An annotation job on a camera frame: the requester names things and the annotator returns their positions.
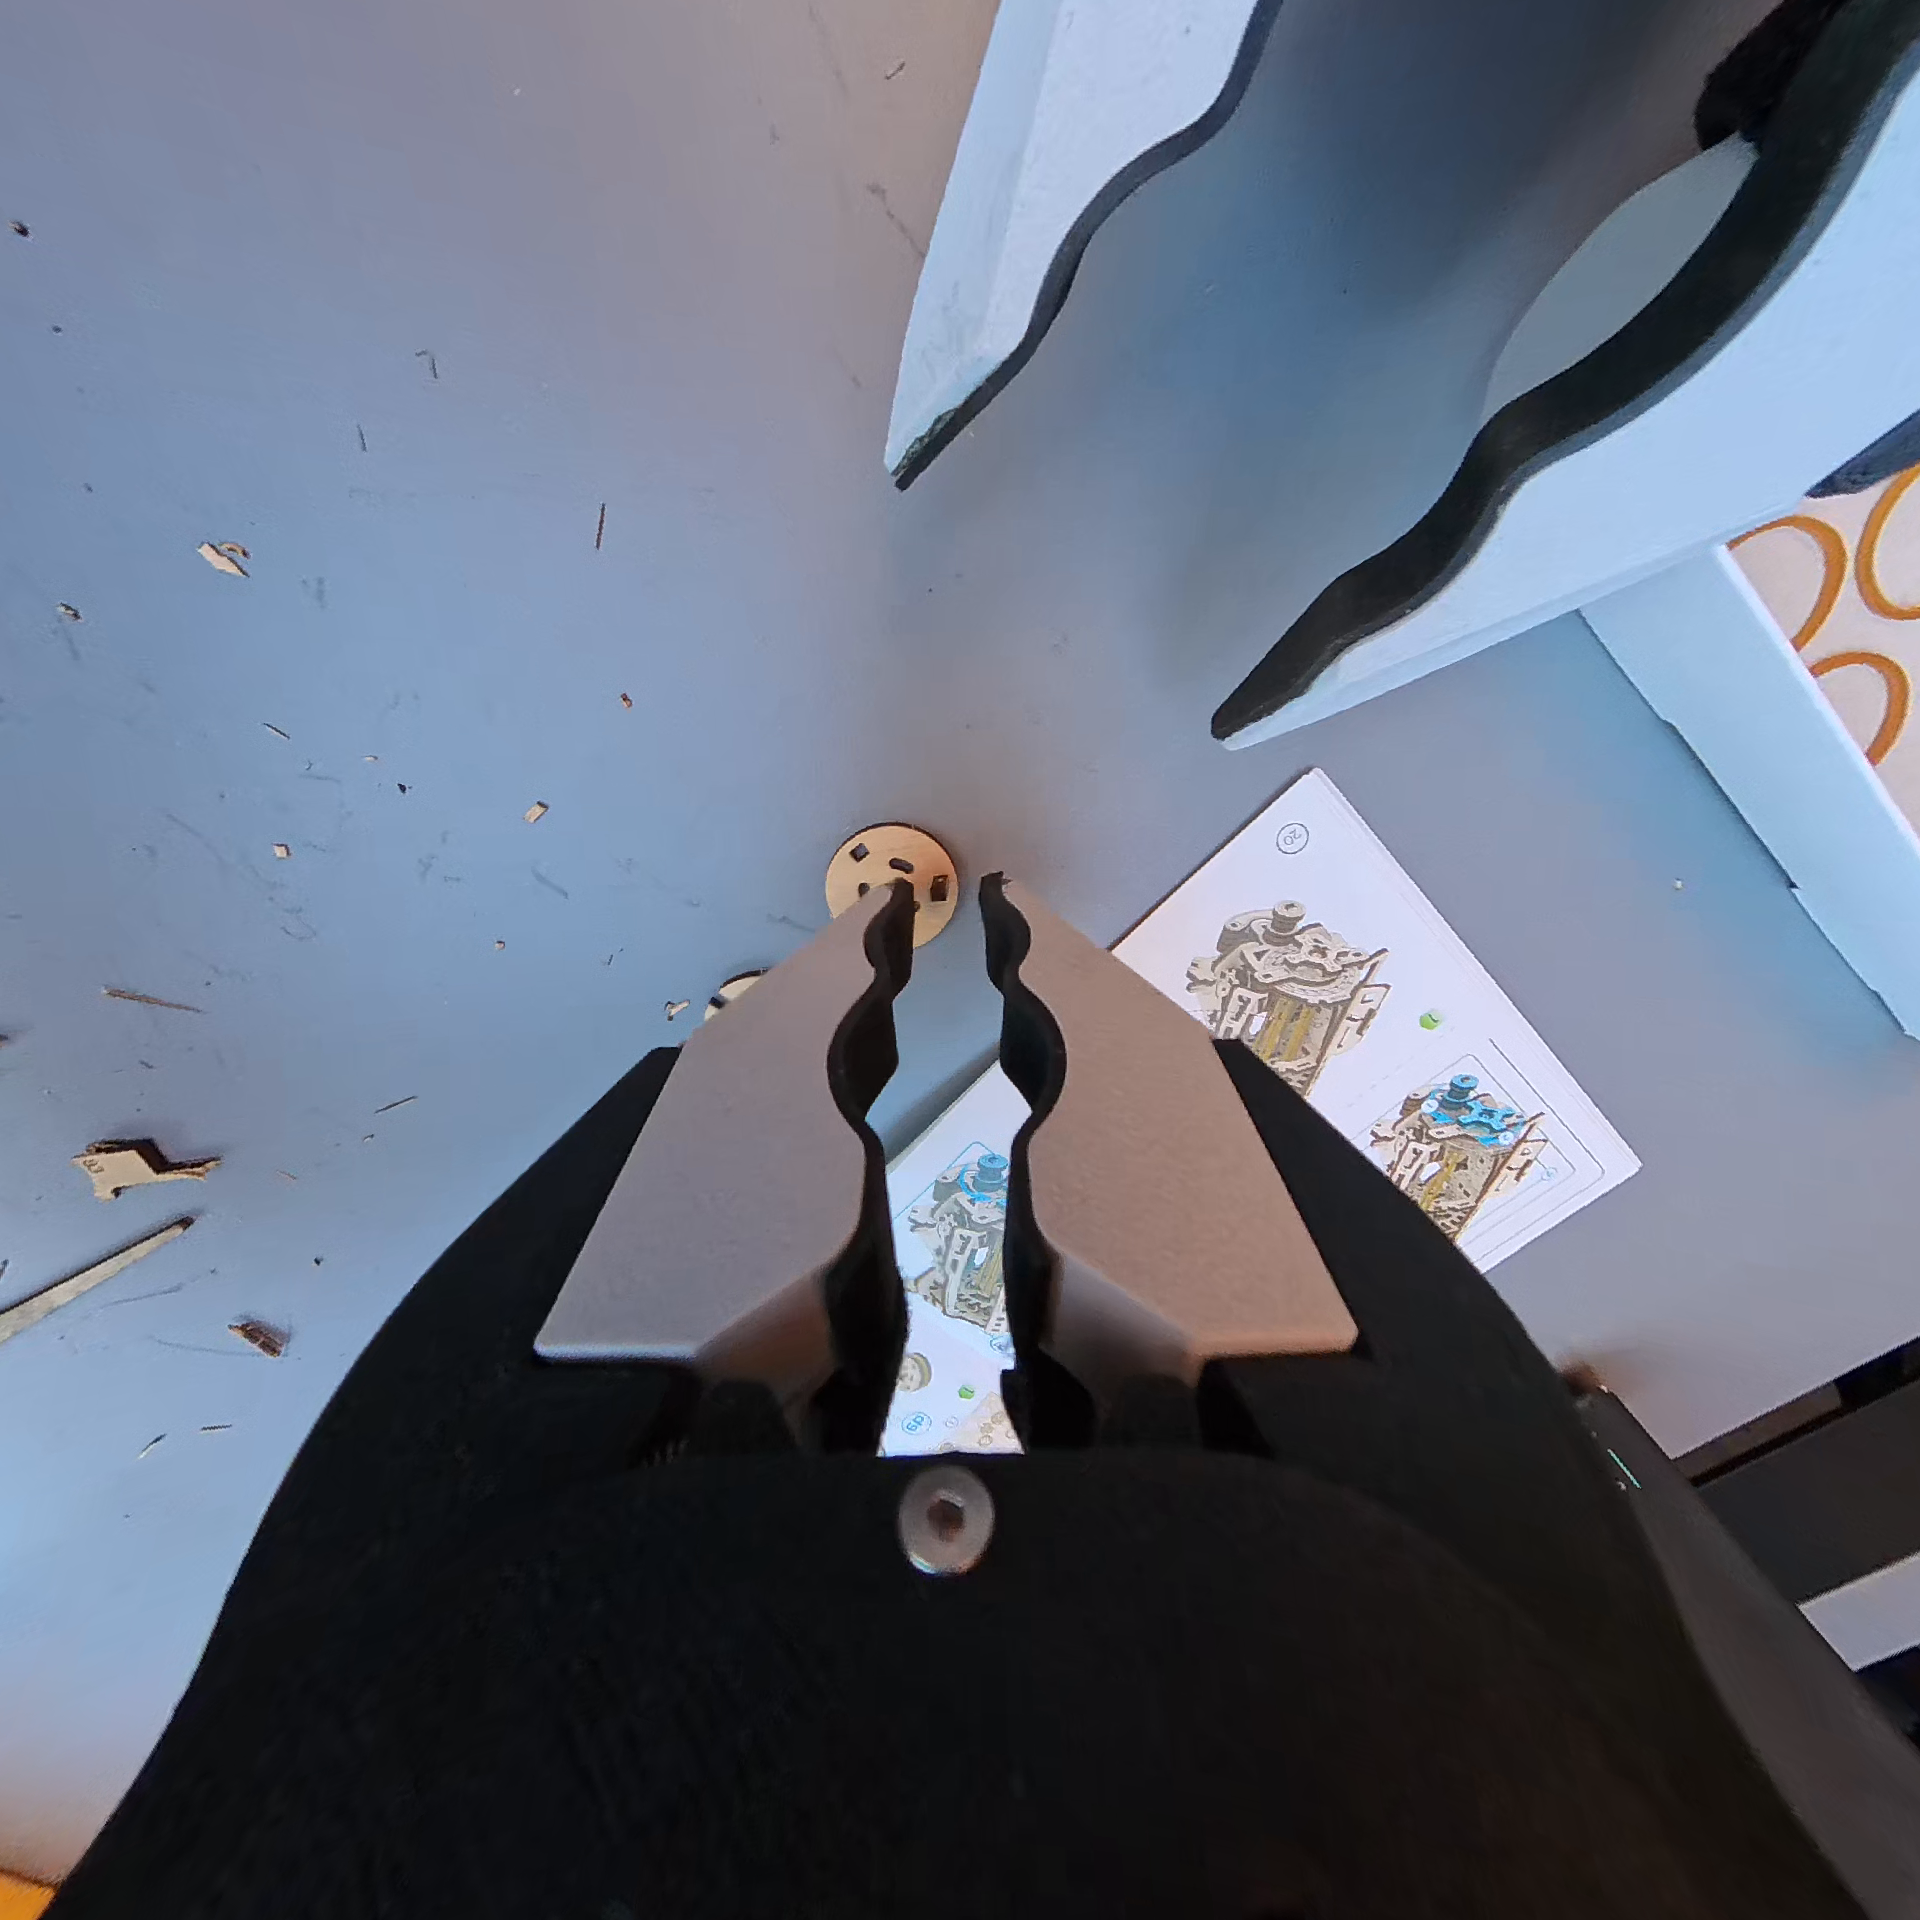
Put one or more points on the jagged wooden offcut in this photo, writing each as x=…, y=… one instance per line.
x=126, y=1162

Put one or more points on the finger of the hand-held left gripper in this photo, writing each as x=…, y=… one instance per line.
x=1727, y=452
x=1037, y=182

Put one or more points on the group of tan rubber bands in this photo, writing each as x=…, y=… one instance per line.
x=1836, y=567

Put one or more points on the white cardboard tray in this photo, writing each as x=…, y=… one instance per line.
x=1727, y=720

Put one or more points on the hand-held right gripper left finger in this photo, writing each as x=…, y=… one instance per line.
x=705, y=1200

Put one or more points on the thin wooden strip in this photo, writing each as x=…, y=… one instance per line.
x=90, y=1281

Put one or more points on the small pale wood chip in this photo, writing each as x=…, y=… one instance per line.
x=222, y=560

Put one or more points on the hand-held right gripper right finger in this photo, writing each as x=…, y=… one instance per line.
x=1185, y=1200

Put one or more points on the small dark wood chip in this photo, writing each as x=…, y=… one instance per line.
x=260, y=1338

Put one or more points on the printed instruction booklet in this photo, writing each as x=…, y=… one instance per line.
x=1350, y=902

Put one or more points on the round wooden disc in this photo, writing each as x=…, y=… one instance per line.
x=871, y=853
x=734, y=994

